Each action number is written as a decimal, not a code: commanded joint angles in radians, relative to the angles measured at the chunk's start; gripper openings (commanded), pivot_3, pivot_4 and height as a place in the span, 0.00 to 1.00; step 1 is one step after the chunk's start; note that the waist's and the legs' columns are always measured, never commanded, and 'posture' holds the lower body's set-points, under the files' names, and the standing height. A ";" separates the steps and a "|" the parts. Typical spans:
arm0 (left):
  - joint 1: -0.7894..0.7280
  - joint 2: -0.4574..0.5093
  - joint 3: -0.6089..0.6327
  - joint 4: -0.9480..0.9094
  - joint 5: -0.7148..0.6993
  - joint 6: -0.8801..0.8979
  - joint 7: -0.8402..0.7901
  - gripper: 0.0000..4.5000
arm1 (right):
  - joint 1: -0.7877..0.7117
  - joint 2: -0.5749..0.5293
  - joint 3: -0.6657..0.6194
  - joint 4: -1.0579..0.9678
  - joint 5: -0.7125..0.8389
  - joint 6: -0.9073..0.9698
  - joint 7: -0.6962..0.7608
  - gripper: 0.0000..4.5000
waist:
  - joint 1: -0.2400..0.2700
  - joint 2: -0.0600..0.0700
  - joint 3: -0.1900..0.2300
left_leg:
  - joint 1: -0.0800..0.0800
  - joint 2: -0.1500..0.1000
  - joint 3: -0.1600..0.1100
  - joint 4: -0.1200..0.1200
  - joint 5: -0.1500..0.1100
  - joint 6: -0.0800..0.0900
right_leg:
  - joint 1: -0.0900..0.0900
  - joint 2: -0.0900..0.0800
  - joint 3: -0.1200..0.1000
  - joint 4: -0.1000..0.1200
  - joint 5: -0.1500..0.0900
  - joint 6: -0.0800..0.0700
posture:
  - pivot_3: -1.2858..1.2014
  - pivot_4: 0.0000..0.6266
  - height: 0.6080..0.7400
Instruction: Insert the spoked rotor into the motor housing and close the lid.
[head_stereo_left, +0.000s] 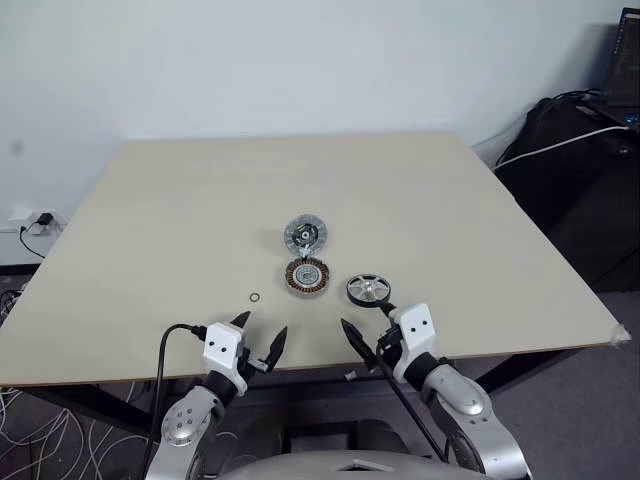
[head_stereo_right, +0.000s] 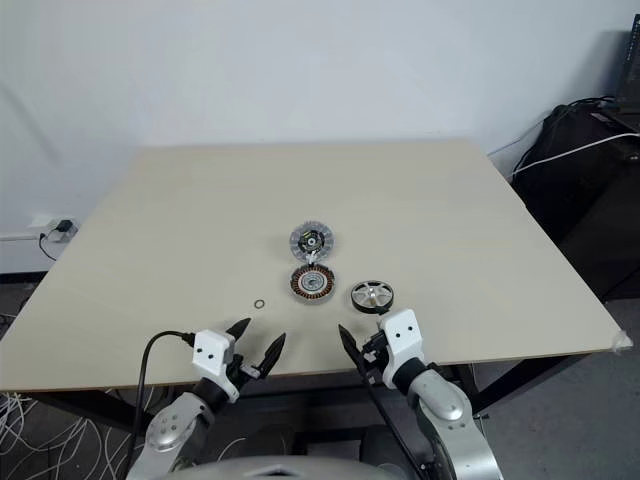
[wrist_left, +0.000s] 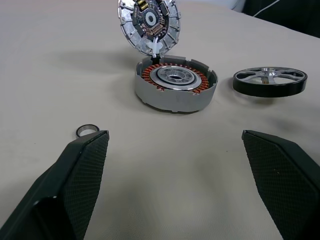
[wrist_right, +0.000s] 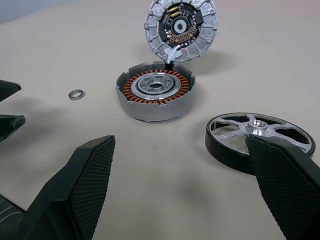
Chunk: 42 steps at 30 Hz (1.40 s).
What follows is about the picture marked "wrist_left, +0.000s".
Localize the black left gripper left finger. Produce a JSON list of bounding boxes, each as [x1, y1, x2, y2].
[[0, 129, 110, 240]]

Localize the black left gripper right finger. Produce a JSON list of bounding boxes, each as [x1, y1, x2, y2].
[[241, 129, 320, 240]]

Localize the black rotor ring silver spokes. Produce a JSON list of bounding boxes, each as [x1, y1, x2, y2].
[[232, 66, 308, 98]]

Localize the grey motor housing copper windings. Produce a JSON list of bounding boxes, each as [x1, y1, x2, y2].
[[134, 55, 219, 114]]

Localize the silver circuit board cover plate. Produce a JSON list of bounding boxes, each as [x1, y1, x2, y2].
[[116, 0, 181, 58]]

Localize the small steel bearing ring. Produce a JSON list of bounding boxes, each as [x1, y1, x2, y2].
[[75, 123, 101, 139]]

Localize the white cable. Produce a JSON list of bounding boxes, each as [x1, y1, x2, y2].
[[252, 0, 280, 18]]

